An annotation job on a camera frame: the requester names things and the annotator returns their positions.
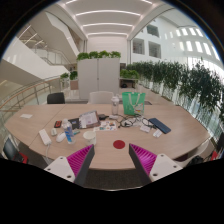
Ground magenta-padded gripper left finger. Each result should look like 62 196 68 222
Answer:
44 144 96 187

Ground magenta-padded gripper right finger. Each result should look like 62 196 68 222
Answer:
128 143 184 187

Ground clear blue-label water bottle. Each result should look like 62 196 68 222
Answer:
62 118 77 145

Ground white paper cup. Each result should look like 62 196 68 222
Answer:
82 130 98 147

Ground white packet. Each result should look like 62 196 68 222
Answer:
152 129 163 139
139 124 152 134

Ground white computer mouse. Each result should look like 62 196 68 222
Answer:
55 132 67 143

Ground flat round red coaster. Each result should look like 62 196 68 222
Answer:
112 139 126 150

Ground black wallet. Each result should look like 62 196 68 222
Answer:
68 117 81 130

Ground white chair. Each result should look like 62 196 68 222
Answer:
88 90 115 105
181 139 218 166

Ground green tote bag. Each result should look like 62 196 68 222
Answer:
121 91 147 116

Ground clear shaker bottle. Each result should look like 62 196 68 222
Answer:
110 95 120 117

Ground black chair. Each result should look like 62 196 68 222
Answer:
2 137 29 164
46 92 66 105

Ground small white card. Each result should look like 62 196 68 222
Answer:
19 113 34 120

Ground brown planter with plants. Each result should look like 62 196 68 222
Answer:
59 70 79 91

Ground white cabinet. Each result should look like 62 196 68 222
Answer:
77 57 121 100

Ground wood-topped glass railing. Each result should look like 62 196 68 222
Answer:
0 75 62 114

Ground low green plant bed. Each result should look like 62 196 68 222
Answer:
119 68 140 80

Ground row of green hedge plants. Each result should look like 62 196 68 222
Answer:
125 59 224 124

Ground green plants atop cabinet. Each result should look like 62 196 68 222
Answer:
76 50 122 62

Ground ceiling light strips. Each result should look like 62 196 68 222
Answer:
64 0 154 37

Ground tangled black cables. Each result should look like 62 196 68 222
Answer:
117 114 156 130

